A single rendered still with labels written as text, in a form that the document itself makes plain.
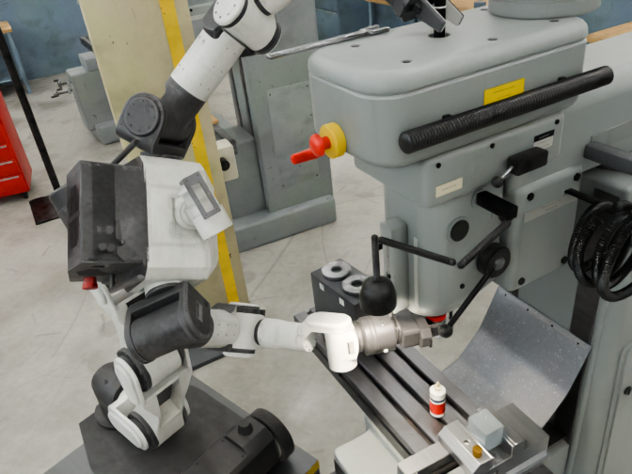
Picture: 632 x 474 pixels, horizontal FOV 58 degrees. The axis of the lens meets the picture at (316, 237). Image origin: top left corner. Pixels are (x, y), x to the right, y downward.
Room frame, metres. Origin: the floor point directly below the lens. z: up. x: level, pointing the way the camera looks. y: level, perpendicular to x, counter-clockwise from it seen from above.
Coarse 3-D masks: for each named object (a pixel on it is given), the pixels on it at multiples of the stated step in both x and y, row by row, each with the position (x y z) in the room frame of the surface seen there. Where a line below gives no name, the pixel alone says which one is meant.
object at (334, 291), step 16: (320, 272) 1.46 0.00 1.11; (336, 272) 1.45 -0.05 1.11; (352, 272) 1.44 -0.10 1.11; (320, 288) 1.42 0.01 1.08; (336, 288) 1.37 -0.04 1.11; (352, 288) 1.34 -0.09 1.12; (320, 304) 1.43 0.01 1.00; (336, 304) 1.36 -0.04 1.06; (352, 304) 1.29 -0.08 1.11; (352, 320) 1.29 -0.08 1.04
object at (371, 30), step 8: (376, 24) 1.12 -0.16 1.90; (360, 32) 1.08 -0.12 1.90; (368, 32) 1.08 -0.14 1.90; (376, 32) 1.08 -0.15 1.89; (384, 32) 1.08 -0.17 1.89; (320, 40) 1.05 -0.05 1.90; (328, 40) 1.04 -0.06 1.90; (336, 40) 1.05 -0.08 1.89; (344, 40) 1.06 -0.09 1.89; (296, 48) 1.02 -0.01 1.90; (304, 48) 1.02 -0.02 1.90; (312, 48) 1.02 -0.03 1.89; (272, 56) 0.99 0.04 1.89; (280, 56) 1.00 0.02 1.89
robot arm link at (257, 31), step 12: (252, 0) 1.21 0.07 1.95; (264, 0) 1.20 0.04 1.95; (276, 0) 1.20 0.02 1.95; (288, 0) 1.20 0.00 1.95; (252, 12) 1.19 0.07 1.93; (264, 12) 1.22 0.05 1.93; (276, 12) 1.23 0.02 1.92; (240, 24) 1.18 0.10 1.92; (252, 24) 1.19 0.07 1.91; (264, 24) 1.21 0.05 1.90; (276, 24) 1.24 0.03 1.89; (240, 36) 1.20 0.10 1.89; (252, 36) 1.20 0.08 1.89; (264, 36) 1.21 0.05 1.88; (276, 36) 1.23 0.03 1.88; (252, 48) 1.23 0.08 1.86; (264, 48) 1.22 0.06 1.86
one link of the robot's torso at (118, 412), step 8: (120, 400) 1.39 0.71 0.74; (128, 400) 1.39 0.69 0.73; (112, 408) 1.36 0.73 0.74; (120, 408) 1.37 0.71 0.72; (128, 408) 1.39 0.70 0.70; (112, 416) 1.34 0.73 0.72; (120, 416) 1.32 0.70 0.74; (120, 424) 1.31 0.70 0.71; (128, 424) 1.29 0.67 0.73; (120, 432) 1.33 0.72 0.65; (128, 432) 1.28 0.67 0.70; (136, 432) 1.26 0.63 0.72; (136, 440) 1.25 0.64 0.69; (144, 440) 1.24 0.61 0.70; (144, 448) 1.25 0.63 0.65
